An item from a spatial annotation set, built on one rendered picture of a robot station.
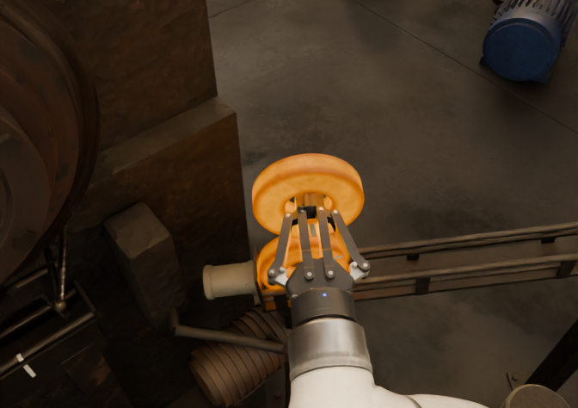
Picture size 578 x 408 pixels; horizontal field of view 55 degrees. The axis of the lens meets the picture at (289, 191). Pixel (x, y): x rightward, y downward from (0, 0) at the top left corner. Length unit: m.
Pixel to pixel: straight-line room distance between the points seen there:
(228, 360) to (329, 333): 0.48
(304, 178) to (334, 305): 0.18
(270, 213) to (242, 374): 0.40
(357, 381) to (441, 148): 1.69
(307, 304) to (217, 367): 0.45
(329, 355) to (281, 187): 0.24
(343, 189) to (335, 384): 0.27
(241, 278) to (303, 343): 0.36
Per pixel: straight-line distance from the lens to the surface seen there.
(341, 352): 0.60
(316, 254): 0.90
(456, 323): 1.76
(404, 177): 2.07
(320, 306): 0.63
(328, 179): 0.72
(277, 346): 1.03
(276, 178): 0.71
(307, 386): 0.59
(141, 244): 0.89
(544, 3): 2.55
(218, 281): 0.96
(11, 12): 0.60
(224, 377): 1.06
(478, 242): 1.04
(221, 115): 0.95
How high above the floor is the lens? 1.50
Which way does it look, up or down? 49 degrees down
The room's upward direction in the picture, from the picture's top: straight up
